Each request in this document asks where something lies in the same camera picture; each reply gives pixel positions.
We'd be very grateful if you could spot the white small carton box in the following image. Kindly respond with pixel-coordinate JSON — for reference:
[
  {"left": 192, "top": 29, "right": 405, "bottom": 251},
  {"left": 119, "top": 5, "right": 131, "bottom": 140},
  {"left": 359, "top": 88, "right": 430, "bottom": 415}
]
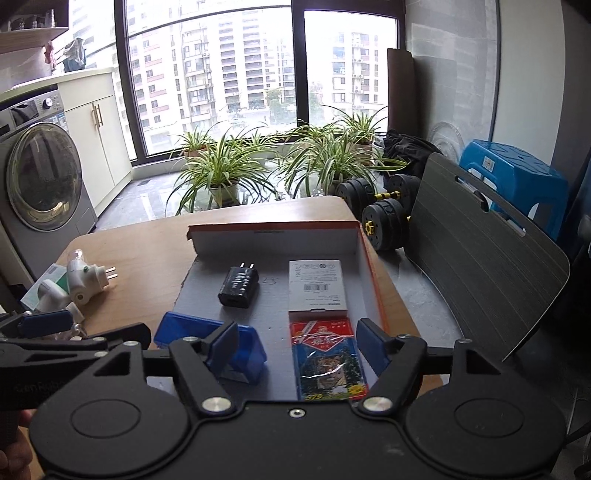
[{"left": 287, "top": 260, "right": 348, "bottom": 322}]

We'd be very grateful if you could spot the grey washing machine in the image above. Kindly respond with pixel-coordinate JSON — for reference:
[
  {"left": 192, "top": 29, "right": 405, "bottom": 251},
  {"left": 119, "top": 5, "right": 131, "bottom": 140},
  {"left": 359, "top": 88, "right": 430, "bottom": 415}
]
[{"left": 0, "top": 86, "right": 97, "bottom": 287}]

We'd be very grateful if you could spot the spider plant left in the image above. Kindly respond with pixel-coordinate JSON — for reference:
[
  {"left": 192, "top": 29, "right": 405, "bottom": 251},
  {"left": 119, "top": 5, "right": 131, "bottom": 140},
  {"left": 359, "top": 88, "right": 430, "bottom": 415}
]
[{"left": 169, "top": 128, "right": 276, "bottom": 215}]

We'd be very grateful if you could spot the blue plastic case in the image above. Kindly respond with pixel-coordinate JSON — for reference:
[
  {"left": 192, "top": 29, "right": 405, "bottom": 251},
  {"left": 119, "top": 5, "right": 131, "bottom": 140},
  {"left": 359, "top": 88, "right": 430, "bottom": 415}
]
[{"left": 153, "top": 312, "right": 267, "bottom": 384}]

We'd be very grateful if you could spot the black plug charger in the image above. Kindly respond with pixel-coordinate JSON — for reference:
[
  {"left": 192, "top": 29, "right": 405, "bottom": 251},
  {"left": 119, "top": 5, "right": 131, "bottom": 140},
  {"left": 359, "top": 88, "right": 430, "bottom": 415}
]
[{"left": 217, "top": 263, "right": 259, "bottom": 309}]

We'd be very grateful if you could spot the teal cardboard box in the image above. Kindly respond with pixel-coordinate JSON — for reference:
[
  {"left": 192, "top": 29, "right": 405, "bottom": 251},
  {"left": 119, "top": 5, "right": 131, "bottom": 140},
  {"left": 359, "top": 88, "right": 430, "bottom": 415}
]
[{"left": 21, "top": 263, "right": 68, "bottom": 310}]

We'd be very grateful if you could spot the black bag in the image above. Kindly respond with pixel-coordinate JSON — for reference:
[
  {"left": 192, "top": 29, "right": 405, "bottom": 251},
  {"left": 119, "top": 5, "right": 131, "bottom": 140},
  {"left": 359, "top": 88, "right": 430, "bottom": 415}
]
[{"left": 383, "top": 130, "right": 443, "bottom": 178}]

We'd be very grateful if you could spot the white mosquito plug device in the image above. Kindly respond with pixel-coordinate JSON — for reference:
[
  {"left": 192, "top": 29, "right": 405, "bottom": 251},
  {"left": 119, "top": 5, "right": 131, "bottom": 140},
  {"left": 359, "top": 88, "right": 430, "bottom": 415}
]
[{"left": 66, "top": 249, "right": 118, "bottom": 306}]

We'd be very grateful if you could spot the blue plastic stool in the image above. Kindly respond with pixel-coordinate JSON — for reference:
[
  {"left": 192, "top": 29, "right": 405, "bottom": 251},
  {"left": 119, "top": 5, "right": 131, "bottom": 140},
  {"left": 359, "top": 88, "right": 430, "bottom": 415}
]
[{"left": 459, "top": 140, "right": 569, "bottom": 240}]

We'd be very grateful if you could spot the small back spider plant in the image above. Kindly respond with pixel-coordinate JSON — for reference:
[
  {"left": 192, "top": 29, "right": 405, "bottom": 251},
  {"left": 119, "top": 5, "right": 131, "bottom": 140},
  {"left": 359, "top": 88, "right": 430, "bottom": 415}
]
[{"left": 170, "top": 126, "right": 216, "bottom": 158}]

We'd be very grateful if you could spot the spider plant right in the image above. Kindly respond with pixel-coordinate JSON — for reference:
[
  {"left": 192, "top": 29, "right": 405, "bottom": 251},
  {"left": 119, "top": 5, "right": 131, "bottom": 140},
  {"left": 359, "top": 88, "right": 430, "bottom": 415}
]
[{"left": 274, "top": 125, "right": 407, "bottom": 198}]

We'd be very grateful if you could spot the white cabinet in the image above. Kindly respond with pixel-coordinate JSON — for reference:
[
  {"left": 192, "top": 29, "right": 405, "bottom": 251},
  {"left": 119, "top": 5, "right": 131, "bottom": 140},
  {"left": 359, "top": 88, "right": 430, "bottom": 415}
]
[{"left": 57, "top": 69, "right": 132, "bottom": 215}]

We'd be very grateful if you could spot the white fan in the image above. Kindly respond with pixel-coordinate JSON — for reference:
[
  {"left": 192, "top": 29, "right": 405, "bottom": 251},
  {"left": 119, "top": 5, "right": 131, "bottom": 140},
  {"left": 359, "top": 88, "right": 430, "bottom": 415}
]
[{"left": 428, "top": 121, "right": 465, "bottom": 164}]

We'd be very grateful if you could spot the brown rolled mat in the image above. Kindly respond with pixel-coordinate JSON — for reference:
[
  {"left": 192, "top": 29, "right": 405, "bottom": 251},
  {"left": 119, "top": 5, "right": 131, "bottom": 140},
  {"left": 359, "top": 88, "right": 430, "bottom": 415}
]
[{"left": 387, "top": 48, "right": 419, "bottom": 135}]

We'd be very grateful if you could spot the person left hand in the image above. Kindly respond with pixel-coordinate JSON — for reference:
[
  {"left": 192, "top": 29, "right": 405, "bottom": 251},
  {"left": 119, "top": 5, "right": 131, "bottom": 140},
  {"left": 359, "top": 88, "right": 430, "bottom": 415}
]
[{"left": 0, "top": 410, "right": 34, "bottom": 480}]

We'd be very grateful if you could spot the black dumbbell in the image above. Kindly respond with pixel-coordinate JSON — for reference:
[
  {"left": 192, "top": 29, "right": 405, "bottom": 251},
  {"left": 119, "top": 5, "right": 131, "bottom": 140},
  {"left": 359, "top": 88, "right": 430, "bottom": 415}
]
[
  {"left": 335, "top": 174, "right": 421, "bottom": 220},
  {"left": 362, "top": 199, "right": 409, "bottom": 253}
]

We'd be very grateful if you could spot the grey cone plug device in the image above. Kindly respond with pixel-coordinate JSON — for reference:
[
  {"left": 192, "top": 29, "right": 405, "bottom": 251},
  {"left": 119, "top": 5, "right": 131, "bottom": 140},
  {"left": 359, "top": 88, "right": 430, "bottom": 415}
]
[{"left": 35, "top": 279, "right": 71, "bottom": 313}]

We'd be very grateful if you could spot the red blue card packet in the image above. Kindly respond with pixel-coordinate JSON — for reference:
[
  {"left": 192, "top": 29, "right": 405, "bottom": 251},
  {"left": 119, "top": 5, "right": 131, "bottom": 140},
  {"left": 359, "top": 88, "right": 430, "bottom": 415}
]
[{"left": 290, "top": 318, "right": 369, "bottom": 401}]

